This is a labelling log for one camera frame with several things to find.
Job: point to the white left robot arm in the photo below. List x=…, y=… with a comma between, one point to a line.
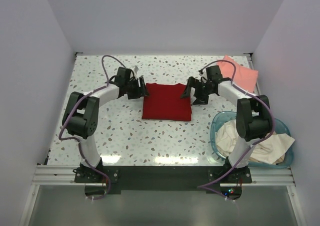
x=80, y=119

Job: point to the teal plastic laundry basket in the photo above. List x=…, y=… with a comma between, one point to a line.
x=280, y=128

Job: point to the aluminium frame rail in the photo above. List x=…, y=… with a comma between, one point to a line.
x=63, y=175

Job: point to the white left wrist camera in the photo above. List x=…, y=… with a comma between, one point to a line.
x=135, y=70

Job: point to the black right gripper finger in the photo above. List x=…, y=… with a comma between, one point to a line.
x=191, y=83
x=203, y=100

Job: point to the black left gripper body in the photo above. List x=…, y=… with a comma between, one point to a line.
x=133, y=90

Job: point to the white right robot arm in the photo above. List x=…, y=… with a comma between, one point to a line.
x=254, y=119

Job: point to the red t shirt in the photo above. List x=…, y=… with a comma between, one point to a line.
x=164, y=103

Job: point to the folded salmon pink t shirt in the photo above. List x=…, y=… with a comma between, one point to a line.
x=245, y=78

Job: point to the cream t shirt in basket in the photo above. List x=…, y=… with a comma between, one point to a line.
x=271, y=151

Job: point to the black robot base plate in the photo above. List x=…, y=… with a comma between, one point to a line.
x=115, y=179

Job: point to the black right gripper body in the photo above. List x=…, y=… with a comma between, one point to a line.
x=204, y=88

